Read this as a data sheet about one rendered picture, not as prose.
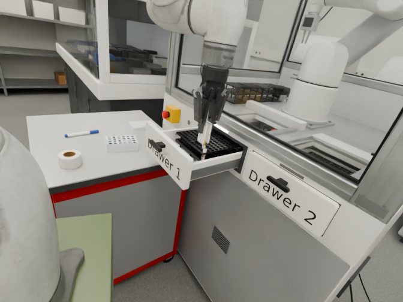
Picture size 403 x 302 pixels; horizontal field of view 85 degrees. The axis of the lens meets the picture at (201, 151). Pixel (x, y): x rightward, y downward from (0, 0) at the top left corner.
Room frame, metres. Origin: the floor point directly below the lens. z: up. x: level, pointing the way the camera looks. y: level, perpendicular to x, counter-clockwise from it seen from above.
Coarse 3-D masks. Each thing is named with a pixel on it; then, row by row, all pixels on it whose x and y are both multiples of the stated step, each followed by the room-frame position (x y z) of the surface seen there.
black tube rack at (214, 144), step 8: (192, 136) 0.76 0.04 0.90; (216, 136) 0.81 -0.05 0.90; (224, 136) 0.81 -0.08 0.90; (184, 144) 0.74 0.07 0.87; (200, 144) 0.70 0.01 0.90; (208, 144) 0.72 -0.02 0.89; (216, 144) 0.72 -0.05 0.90; (224, 144) 0.73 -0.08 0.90; (232, 144) 0.74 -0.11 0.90; (192, 152) 0.68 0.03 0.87; (208, 152) 0.65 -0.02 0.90; (216, 152) 0.72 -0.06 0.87; (224, 152) 0.71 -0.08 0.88; (232, 152) 0.74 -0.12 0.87; (200, 160) 0.64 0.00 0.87
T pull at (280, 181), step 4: (268, 176) 0.55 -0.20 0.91; (268, 180) 0.54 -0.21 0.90; (272, 180) 0.53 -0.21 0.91; (276, 180) 0.53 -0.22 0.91; (280, 180) 0.54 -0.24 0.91; (284, 180) 0.54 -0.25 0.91; (276, 184) 0.52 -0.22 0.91; (280, 184) 0.52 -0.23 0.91; (284, 184) 0.52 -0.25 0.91; (280, 188) 0.51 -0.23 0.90; (284, 188) 0.50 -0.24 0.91; (288, 188) 0.50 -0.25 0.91
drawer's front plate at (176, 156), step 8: (152, 128) 0.70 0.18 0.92; (152, 136) 0.70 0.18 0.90; (160, 136) 0.66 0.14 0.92; (168, 144) 0.62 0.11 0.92; (176, 144) 0.61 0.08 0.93; (152, 152) 0.69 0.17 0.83; (160, 152) 0.65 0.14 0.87; (168, 152) 0.61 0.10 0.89; (176, 152) 0.58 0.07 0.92; (184, 152) 0.57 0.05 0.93; (160, 160) 0.65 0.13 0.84; (168, 160) 0.61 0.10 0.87; (176, 160) 0.57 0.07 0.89; (184, 160) 0.54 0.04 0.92; (192, 160) 0.54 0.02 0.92; (168, 168) 0.60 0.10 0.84; (176, 168) 0.57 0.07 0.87; (184, 168) 0.54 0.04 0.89; (184, 176) 0.53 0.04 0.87; (184, 184) 0.53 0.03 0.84
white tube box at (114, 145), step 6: (114, 138) 0.82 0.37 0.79; (126, 138) 0.84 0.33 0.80; (132, 138) 0.86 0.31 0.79; (108, 144) 0.76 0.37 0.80; (114, 144) 0.77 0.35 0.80; (120, 144) 0.78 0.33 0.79; (126, 144) 0.79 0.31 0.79; (132, 144) 0.80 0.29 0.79; (138, 144) 0.81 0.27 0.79; (108, 150) 0.76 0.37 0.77; (114, 150) 0.77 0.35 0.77; (120, 150) 0.78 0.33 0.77; (126, 150) 0.79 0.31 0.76; (132, 150) 0.80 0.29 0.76
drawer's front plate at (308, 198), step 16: (256, 160) 0.63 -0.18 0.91; (272, 176) 0.57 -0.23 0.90; (288, 176) 0.54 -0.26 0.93; (288, 192) 0.53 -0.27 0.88; (304, 192) 0.50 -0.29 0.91; (320, 192) 0.48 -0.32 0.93; (288, 208) 0.51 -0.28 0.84; (304, 208) 0.48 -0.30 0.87; (320, 208) 0.46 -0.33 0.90; (336, 208) 0.44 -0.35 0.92; (304, 224) 0.47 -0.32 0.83; (320, 224) 0.44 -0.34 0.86
